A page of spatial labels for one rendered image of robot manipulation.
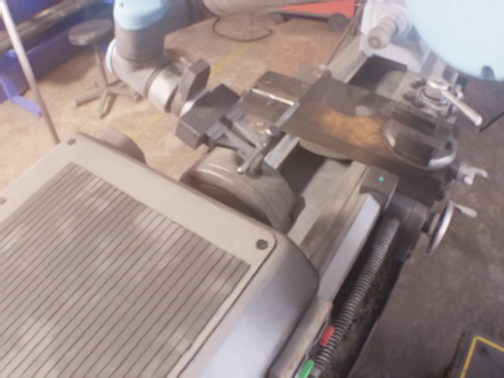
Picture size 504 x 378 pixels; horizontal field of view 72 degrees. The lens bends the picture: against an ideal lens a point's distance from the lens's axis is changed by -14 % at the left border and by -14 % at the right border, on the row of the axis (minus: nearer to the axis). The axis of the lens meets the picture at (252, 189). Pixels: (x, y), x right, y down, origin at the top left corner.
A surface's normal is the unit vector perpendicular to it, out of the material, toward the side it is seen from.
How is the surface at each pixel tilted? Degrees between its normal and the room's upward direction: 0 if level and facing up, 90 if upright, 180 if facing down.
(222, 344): 38
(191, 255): 0
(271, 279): 45
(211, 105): 22
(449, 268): 0
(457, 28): 88
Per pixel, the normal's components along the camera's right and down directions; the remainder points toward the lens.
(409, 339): -0.01, -0.67
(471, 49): -0.81, 0.40
